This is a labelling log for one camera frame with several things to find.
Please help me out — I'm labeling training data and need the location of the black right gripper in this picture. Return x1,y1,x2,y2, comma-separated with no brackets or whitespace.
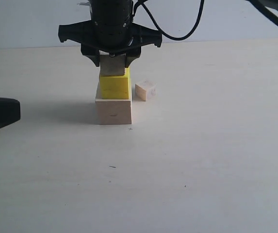
58,0,162,68

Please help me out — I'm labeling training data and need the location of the medium plain wooden cube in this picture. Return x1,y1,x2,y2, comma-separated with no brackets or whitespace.
99,51,125,76

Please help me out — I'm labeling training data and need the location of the yellow wooden cube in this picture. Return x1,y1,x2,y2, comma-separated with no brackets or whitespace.
99,68,131,100

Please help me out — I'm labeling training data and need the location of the small plain wooden cube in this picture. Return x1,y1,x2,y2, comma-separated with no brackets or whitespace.
135,80,156,101

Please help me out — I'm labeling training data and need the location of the large plain wooden cube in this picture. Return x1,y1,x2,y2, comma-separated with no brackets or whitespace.
95,83,132,125

